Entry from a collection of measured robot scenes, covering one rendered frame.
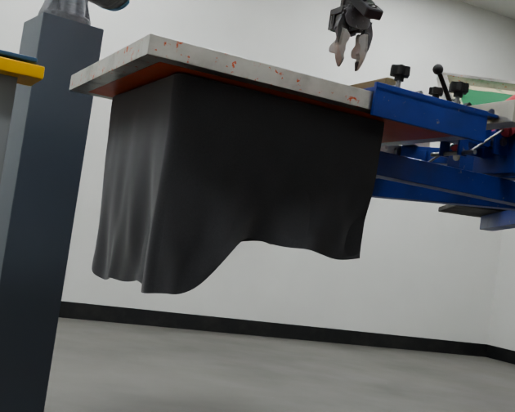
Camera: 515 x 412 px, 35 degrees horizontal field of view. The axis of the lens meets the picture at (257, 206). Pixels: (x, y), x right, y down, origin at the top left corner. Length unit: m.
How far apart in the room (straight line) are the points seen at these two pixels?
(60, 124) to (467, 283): 5.41
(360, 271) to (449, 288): 0.93
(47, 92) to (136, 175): 0.70
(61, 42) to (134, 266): 0.88
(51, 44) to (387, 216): 4.73
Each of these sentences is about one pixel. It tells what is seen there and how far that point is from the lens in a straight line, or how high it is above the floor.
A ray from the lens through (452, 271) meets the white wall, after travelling 7.19.
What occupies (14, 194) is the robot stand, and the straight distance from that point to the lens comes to 2.31.
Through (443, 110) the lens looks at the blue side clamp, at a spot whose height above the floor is 0.99.
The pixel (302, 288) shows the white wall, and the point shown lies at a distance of 6.35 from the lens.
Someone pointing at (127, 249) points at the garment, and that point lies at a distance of 1.71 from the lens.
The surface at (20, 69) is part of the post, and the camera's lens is 1.78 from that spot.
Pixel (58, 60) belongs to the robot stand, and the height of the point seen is 1.08.
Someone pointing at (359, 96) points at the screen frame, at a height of 0.97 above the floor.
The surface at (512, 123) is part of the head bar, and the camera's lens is 1.88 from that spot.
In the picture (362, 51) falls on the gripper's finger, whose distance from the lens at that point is 2.04.
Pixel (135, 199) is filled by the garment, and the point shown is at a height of 0.70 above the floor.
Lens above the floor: 0.63
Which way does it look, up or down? 3 degrees up
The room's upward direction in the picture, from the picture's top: 8 degrees clockwise
